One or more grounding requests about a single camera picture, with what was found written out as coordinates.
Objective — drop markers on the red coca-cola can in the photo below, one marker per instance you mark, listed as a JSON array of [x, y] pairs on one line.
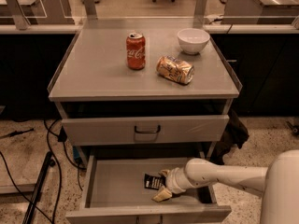
[[135, 46]]

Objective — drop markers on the black drawer handle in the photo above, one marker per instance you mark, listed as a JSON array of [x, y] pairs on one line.
[[147, 131]]

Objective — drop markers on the gold crushed soda can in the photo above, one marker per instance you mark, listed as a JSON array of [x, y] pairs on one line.
[[175, 70]]

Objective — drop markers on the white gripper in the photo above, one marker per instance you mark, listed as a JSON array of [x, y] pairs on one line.
[[172, 181]]

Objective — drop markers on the right background desk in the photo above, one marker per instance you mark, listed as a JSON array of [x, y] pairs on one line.
[[260, 11]]

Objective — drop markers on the dark cloth on floor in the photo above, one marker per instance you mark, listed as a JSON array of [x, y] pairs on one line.
[[235, 134]]

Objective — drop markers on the background desk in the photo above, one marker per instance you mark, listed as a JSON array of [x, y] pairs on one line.
[[47, 11], [260, 11]]

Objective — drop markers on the black bar on floor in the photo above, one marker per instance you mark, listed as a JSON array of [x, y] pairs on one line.
[[32, 206]]

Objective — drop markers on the grey drawer cabinet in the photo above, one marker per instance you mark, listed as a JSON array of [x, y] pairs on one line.
[[95, 82]]

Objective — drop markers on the black rxbar chocolate wrapper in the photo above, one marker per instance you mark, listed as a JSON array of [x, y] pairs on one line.
[[153, 182]]

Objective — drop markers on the grey closed top drawer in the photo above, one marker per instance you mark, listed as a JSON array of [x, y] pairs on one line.
[[120, 131]]

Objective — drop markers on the left background desk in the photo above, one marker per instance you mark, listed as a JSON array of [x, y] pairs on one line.
[[47, 11]]

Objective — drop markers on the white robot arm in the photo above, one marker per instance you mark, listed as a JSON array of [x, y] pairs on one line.
[[277, 184]]

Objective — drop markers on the black tool on floor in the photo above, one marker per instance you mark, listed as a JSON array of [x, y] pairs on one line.
[[15, 133]]

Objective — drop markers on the white ceramic bowl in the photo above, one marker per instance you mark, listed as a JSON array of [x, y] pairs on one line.
[[193, 41]]

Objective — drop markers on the clear acrylic barrier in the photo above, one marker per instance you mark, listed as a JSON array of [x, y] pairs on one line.
[[160, 8]]

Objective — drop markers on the grey open middle drawer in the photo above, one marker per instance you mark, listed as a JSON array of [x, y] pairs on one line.
[[114, 193]]

